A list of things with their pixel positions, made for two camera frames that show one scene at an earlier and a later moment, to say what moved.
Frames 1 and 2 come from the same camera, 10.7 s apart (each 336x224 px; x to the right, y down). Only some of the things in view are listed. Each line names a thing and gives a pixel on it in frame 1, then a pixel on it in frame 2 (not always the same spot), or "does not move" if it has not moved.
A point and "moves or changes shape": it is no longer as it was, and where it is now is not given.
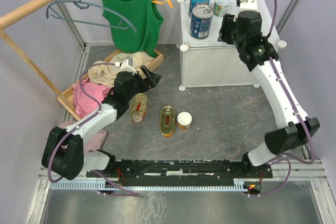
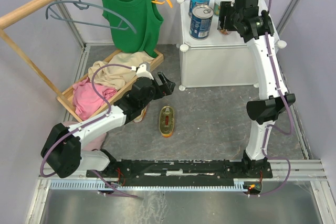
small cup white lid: x=184 y=119 moves or changes shape
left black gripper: x=152 y=80 to x=168 y=86
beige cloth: x=105 y=74 does not move
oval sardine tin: x=167 y=120 does not move
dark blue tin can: x=201 y=22 does not move
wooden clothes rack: x=16 y=12 does not move
